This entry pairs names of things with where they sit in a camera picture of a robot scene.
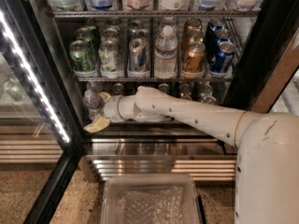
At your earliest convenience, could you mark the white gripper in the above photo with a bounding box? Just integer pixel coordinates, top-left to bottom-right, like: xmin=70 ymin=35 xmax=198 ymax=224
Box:
xmin=84 ymin=91 xmax=121 ymax=133

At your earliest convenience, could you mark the clear water bottle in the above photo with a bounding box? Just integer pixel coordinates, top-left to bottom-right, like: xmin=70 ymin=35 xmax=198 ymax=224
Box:
xmin=87 ymin=81 xmax=104 ymax=92
xmin=83 ymin=90 xmax=103 ymax=120

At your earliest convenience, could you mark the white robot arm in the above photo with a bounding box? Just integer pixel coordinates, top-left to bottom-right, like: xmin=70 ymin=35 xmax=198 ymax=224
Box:
xmin=85 ymin=86 xmax=299 ymax=224

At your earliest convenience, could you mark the glass fridge door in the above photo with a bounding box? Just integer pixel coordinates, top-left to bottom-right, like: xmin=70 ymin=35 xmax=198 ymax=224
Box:
xmin=0 ymin=0 xmax=80 ymax=224

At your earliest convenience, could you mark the middle shelf water bottle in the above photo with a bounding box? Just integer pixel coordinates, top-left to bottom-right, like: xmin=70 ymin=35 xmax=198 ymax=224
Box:
xmin=154 ymin=25 xmax=178 ymax=79

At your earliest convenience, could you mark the front gold can middle shelf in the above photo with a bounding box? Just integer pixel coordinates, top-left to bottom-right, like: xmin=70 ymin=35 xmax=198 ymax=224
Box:
xmin=182 ymin=42 xmax=206 ymax=73

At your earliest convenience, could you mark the gold can shelf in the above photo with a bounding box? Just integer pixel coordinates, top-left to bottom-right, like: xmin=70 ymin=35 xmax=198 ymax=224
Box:
xmin=182 ymin=42 xmax=206 ymax=73
xmin=181 ymin=29 xmax=204 ymax=51

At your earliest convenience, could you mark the steel fridge base grille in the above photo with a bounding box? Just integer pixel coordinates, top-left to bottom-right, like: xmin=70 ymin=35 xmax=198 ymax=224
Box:
xmin=78 ymin=136 xmax=237 ymax=182

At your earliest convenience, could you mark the front blue can middle shelf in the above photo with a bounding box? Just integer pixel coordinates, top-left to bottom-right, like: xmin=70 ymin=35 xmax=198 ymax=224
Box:
xmin=209 ymin=41 xmax=235 ymax=74

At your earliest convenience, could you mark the blue can shelf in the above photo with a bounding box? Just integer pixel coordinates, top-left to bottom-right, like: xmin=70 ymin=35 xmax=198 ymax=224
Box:
xmin=209 ymin=41 xmax=235 ymax=74
xmin=206 ymin=28 xmax=234 ymax=63

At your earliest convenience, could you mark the rear red soda can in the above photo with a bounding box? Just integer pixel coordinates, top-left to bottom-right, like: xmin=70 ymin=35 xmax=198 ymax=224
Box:
xmin=112 ymin=83 xmax=124 ymax=95

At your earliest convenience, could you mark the front 7UP can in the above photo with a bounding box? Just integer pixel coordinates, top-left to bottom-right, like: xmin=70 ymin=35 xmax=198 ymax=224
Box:
xmin=99 ymin=40 xmax=121 ymax=73

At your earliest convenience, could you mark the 7up can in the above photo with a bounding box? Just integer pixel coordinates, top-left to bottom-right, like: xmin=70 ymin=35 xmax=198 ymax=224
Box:
xmin=101 ymin=28 xmax=119 ymax=45
xmin=99 ymin=40 xmax=121 ymax=73

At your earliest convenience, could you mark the front green soda can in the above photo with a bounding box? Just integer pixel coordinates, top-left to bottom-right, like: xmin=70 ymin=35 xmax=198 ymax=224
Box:
xmin=69 ymin=40 xmax=95 ymax=73

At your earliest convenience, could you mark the green soda can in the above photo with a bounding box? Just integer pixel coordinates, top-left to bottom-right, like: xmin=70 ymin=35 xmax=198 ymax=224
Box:
xmin=69 ymin=40 xmax=95 ymax=73
xmin=75 ymin=28 xmax=98 ymax=62

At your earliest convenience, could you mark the front silver blue can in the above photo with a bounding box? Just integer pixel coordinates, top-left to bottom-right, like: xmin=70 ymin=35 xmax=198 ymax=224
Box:
xmin=129 ymin=38 xmax=148 ymax=73

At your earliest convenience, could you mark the rear blue Pepsi can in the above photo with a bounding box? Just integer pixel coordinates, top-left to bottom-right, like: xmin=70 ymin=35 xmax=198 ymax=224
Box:
xmin=158 ymin=83 xmax=170 ymax=94

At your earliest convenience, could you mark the rear gold soda can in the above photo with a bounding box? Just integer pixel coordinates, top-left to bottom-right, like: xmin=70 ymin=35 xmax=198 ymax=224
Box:
xmin=178 ymin=83 xmax=192 ymax=97

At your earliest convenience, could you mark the clear plastic bin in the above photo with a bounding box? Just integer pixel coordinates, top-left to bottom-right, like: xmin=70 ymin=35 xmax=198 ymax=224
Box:
xmin=100 ymin=174 xmax=203 ymax=224

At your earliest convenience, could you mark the rear silver soda can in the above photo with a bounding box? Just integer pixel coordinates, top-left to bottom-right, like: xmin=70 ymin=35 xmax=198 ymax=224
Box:
xmin=196 ymin=83 xmax=213 ymax=101

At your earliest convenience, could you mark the silver soda can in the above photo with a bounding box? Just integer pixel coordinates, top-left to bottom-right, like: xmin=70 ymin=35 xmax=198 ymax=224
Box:
xmin=202 ymin=95 xmax=217 ymax=105
xmin=196 ymin=83 xmax=213 ymax=101

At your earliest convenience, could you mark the front silver soda can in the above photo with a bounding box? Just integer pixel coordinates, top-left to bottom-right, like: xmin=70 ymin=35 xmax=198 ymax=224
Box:
xmin=202 ymin=95 xmax=217 ymax=105

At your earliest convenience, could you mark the bubble wrap sheet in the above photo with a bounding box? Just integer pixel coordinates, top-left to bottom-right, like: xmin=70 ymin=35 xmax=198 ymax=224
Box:
xmin=117 ymin=186 xmax=183 ymax=224

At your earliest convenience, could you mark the white LED light strip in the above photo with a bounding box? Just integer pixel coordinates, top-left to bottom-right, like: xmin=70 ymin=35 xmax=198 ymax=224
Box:
xmin=0 ymin=10 xmax=70 ymax=143

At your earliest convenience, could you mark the upper wire shelf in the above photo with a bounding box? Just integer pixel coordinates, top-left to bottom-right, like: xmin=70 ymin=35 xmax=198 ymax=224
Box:
xmin=51 ymin=10 xmax=259 ymax=19

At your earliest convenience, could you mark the wire shelf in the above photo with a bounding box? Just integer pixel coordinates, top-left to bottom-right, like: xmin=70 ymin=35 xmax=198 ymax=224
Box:
xmin=51 ymin=10 xmax=259 ymax=19
xmin=77 ymin=77 xmax=233 ymax=82

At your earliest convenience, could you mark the middle wire shelf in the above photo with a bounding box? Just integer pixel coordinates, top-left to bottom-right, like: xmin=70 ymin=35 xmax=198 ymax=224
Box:
xmin=77 ymin=77 xmax=233 ymax=82

